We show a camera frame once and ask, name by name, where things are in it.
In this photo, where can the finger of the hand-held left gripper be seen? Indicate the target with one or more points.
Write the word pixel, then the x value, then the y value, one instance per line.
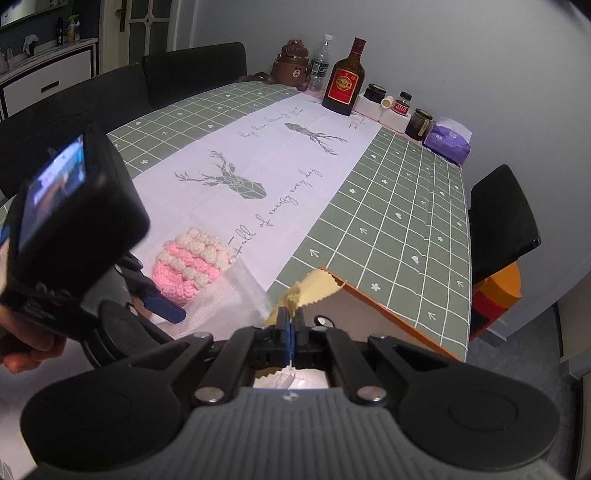
pixel 164 310

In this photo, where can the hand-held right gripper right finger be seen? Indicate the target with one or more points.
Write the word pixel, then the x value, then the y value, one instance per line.
pixel 299 334

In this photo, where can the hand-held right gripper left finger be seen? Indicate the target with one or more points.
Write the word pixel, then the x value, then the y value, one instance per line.
pixel 282 334

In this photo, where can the yellow cloth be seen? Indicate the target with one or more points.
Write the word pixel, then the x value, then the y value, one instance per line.
pixel 314 288

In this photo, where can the pink white knitted item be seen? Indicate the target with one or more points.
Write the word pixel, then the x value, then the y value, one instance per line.
pixel 189 263

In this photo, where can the orange cardboard box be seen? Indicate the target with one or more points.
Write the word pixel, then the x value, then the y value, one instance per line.
pixel 383 323

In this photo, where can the person's left hand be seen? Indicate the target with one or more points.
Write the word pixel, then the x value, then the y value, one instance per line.
pixel 27 353

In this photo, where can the transparent plastic bag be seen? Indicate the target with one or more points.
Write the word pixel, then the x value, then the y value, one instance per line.
pixel 226 304

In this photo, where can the black chair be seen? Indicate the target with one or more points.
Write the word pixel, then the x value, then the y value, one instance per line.
pixel 194 71
pixel 503 221
pixel 69 115

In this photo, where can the white cabinet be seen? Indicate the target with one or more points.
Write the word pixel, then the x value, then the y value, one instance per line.
pixel 46 74

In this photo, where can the green checked tablecloth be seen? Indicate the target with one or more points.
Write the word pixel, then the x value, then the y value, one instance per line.
pixel 392 184

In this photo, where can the dark bottle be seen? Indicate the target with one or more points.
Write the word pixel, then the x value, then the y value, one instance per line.
pixel 60 32

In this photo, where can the spray bottle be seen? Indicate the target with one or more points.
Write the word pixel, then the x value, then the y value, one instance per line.
pixel 73 30

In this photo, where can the glass panel door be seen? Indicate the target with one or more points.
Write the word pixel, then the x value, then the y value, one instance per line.
pixel 147 27

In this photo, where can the orange stool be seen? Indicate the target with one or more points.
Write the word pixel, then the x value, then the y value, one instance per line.
pixel 501 290

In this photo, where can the white box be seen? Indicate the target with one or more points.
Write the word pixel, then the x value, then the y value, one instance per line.
pixel 371 113

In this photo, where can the dark glass jar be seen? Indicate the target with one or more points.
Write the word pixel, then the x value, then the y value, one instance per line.
pixel 419 124
pixel 376 93

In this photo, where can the purple tissue pack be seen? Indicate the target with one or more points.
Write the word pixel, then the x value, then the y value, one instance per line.
pixel 447 141

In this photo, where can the small white capped bottle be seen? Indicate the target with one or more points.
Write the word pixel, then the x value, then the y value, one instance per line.
pixel 387 101

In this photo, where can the small red label bottle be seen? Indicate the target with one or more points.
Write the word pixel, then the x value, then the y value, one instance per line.
pixel 401 105

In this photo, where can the brown liquor bottle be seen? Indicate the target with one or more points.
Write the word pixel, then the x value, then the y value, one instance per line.
pixel 341 83

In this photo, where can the brown bear bottle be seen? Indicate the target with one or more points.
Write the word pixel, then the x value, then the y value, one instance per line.
pixel 290 67

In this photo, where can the clear water bottle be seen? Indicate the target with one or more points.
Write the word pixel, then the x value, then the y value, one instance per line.
pixel 321 62

